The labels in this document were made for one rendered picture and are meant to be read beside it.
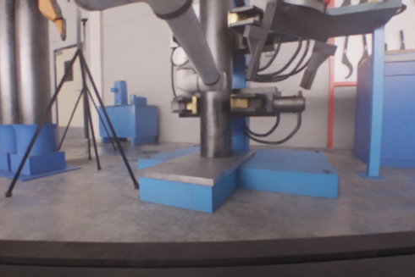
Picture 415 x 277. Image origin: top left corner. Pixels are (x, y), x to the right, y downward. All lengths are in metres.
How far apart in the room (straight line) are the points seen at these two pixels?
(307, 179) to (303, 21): 0.87
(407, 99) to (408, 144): 0.36
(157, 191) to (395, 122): 1.91
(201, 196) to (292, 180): 0.51
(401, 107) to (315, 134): 1.35
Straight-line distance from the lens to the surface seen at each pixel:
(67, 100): 6.01
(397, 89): 2.27
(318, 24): 0.51
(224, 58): 1.39
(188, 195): 0.97
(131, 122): 3.52
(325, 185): 1.22
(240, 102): 1.25
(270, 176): 1.22
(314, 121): 3.33
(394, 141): 2.26
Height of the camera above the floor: 0.39
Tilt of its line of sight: 5 degrees down
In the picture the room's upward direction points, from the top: straight up
